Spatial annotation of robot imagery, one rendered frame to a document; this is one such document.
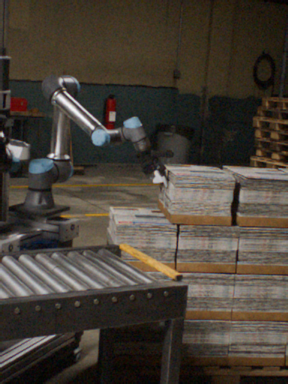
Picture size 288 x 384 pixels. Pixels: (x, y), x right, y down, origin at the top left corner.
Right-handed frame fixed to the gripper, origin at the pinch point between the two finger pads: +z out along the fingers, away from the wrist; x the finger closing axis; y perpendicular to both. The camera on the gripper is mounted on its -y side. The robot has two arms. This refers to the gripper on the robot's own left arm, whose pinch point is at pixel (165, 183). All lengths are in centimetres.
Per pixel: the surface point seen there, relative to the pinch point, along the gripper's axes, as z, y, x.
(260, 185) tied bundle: 16.8, -37.9, 18.0
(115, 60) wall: -40, -70, -709
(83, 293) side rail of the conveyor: -5, 48, 110
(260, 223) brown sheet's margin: 33.0, -30.6, 18.4
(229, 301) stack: 61, -2, 18
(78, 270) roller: -5, 48, 84
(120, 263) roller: 3, 34, 72
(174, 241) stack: 22.2, 9.5, 18.7
